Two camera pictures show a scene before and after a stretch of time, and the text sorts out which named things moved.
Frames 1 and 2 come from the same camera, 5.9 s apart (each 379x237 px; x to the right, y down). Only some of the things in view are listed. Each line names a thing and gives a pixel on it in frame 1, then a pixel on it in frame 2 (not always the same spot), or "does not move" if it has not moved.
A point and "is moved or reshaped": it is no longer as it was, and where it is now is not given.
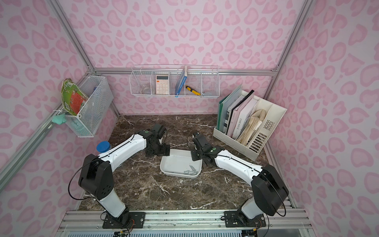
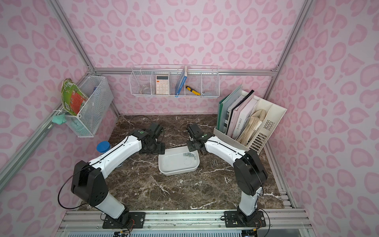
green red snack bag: (73, 98) does not move
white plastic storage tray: (179, 163) is moved or reshaped
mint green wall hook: (59, 119) does not move
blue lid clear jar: (103, 146) does not move
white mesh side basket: (86, 123) does not move
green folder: (222, 108) does not move
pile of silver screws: (193, 172) to (189, 154)
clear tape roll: (146, 90) does not move
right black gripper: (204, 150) to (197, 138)
